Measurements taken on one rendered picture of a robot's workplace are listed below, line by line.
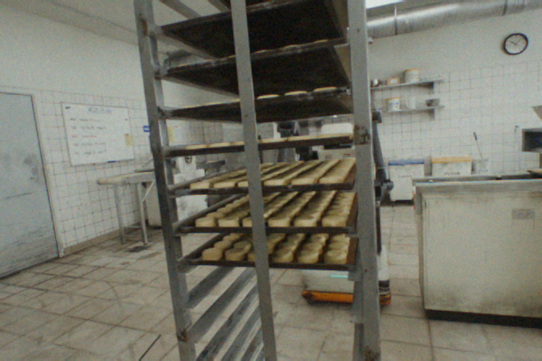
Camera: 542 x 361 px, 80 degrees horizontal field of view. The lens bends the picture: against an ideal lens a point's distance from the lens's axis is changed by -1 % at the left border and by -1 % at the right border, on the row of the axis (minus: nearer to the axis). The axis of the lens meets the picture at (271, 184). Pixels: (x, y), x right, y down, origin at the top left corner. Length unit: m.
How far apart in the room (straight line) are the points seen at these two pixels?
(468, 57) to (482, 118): 0.99
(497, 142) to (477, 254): 4.17
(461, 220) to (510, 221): 0.25
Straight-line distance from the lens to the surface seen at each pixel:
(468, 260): 2.35
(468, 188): 2.24
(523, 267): 2.43
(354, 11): 0.67
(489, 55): 6.42
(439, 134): 6.22
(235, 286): 1.13
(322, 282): 2.49
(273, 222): 0.73
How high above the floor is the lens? 1.24
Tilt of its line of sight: 8 degrees down
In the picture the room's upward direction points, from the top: 5 degrees counter-clockwise
